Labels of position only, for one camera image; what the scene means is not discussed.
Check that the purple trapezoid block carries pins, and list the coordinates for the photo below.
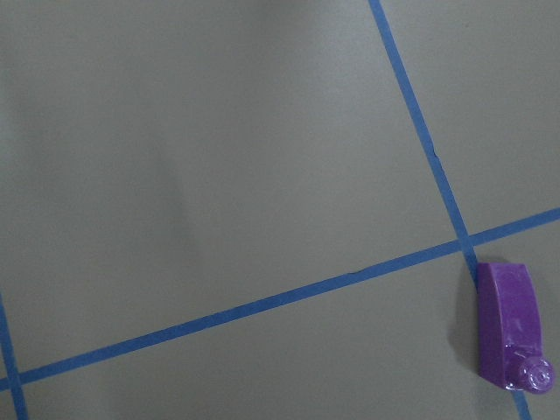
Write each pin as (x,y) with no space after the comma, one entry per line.
(511,352)

